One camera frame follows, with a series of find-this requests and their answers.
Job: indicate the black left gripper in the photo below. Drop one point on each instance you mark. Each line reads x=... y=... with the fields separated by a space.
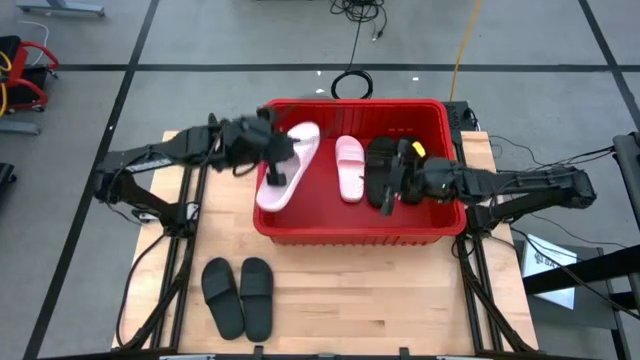
x=250 y=140

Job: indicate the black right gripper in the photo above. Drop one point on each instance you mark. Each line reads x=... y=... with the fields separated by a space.
x=435 y=180

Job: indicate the black slide sandal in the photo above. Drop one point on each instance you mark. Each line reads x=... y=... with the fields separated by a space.
x=257 y=302
x=377 y=170
x=222 y=300
x=414 y=199

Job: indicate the pink slide sandal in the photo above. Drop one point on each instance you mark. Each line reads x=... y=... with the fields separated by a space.
x=350 y=170
x=300 y=150

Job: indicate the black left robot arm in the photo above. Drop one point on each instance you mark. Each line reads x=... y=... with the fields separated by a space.
x=150 y=160

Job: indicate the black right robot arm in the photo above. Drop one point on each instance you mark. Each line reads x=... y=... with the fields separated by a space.
x=525 y=182

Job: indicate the red plastic bin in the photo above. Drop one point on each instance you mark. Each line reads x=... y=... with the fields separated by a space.
x=320 y=220

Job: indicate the yellow gripper tag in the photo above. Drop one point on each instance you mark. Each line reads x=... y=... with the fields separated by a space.
x=419 y=148

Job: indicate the black power strip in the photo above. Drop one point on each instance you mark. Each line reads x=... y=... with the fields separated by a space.
x=456 y=117

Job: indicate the white printed box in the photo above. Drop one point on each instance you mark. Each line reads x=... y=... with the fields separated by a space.
x=550 y=280

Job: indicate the black metal beam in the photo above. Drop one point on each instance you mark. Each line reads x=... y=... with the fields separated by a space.
x=600 y=267

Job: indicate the grey metal table foot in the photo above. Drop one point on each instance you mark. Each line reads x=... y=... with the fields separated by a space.
x=60 y=9
x=20 y=129

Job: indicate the red roller cart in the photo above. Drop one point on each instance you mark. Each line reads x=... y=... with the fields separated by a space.
x=17 y=70

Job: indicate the black aluminium frame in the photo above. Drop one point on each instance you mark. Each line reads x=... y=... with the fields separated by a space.
x=182 y=300
x=470 y=295

